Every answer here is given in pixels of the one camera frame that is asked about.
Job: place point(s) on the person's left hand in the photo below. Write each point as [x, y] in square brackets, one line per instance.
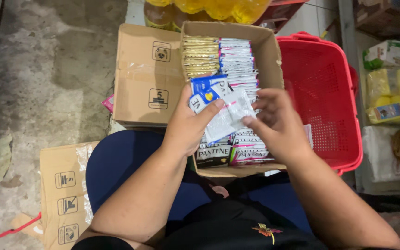
[182, 128]

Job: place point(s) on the person's right hand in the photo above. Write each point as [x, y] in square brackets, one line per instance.
[283, 132]

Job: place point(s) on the blue and white sachet strip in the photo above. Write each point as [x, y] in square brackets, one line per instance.
[207, 88]

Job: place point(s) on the white translucent sachet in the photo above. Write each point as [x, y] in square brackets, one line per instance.
[233, 114]

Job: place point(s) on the black sachet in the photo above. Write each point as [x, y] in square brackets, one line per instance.
[214, 156]

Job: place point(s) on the red plastic basket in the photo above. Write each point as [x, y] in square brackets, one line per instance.
[321, 100]

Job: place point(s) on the closed cardboard box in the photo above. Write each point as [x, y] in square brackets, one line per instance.
[144, 76]

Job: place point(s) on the open cardboard box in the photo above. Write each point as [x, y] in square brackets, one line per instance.
[267, 59]

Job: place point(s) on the row of gold sachets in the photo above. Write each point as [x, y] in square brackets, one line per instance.
[200, 55]

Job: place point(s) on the pink packet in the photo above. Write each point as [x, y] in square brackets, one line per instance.
[108, 103]

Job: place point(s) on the row of white pink sachets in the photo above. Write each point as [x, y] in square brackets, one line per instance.
[238, 62]

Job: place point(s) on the person's black shirt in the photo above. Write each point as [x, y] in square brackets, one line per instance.
[234, 229]

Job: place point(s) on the shelf with packaged goods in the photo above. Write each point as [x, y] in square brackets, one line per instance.
[391, 97]

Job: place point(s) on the heap of yellow oil pouches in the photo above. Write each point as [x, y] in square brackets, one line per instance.
[207, 8]

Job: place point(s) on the flattened cardboard sheet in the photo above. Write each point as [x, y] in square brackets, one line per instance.
[64, 198]

